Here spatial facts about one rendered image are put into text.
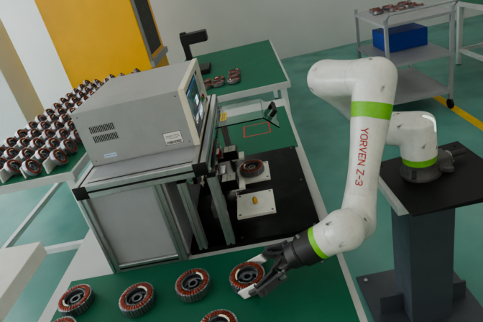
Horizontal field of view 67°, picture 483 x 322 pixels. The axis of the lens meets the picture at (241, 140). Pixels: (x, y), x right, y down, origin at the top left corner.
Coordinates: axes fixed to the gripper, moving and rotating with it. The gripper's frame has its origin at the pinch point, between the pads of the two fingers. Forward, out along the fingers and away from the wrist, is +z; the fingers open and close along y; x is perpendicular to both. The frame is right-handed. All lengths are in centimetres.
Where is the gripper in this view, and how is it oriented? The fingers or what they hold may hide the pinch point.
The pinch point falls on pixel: (249, 277)
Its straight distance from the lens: 121.0
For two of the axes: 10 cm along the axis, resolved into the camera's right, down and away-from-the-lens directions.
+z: -7.2, 5.3, 4.4
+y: 1.9, -4.6, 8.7
